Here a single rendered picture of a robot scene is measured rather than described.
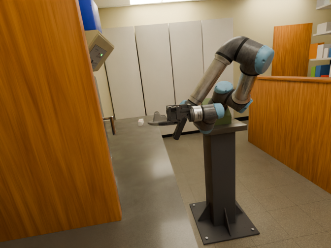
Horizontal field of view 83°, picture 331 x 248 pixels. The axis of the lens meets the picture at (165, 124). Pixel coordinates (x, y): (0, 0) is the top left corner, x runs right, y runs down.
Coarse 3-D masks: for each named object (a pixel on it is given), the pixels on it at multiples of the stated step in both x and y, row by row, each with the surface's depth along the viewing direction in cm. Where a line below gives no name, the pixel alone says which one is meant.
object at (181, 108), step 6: (168, 108) 83; (174, 108) 84; (180, 108) 87; (186, 108) 86; (168, 114) 84; (174, 114) 85; (180, 114) 87; (186, 114) 90; (192, 114) 86; (168, 120) 87; (174, 120) 85; (180, 120) 88; (192, 120) 87
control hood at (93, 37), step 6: (96, 30) 52; (90, 36) 52; (96, 36) 52; (102, 36) 57; (90, 42) 52; (96, 42) 55; (102, 42) 61; (108, 42) 68; (90, 48) 54; (102, 48) 66; (108, 48) 73; (108, 54) 80; (102, 60) 78; (96, 66) 75
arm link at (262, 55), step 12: (240, 48) 86; (252, 48) 84; (264, 48) 83; (240, 60) 89; (252, 60) 85; (264, 60) 82; (252, 72) 90; (264, 72) 90; (240, 84) 105; (252, 84) 102; (240, 96) 113; (240, 108) 121
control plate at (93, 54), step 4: (96, 48) 58; (100, 48) 63; (92, 52) 58; (96, 52) 61; (100, 52) 66; (104, 52) 71; (92, 56) 60; (96, 56) 65; (100, 56) 70; (96, 60) 68; (92, 64) 67; (96, 64) 73
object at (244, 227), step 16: (208, 144) 148; (224, 144) 144; (208, 160) 154; (224, 160) 148; (208, 176) 160; (224, 176) 152; (208, 192) 167; (224, 192) 156; (192, 208) 189; (208, 208) 170; (224, 208) 160; (240, 208) 182; (208, 224) 167; (224, 224) 165; (240, 224) 164; (208, 240) 152; (224, 240) 151
